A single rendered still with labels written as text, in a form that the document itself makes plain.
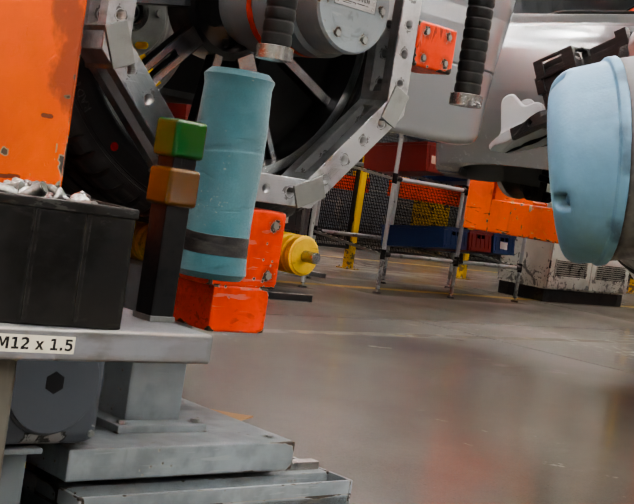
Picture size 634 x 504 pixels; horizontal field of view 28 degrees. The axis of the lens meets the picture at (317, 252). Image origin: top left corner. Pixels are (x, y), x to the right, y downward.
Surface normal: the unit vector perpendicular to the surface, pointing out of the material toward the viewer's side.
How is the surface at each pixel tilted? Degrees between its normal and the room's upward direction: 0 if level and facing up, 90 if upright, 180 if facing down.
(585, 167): 99
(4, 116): 90
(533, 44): 75
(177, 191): 90
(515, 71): 86
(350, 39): 90
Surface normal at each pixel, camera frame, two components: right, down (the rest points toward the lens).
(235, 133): 0.18, 0.07
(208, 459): 0.67, 0.14
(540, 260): -0.69, -0.07
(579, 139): -0.45, -0.17
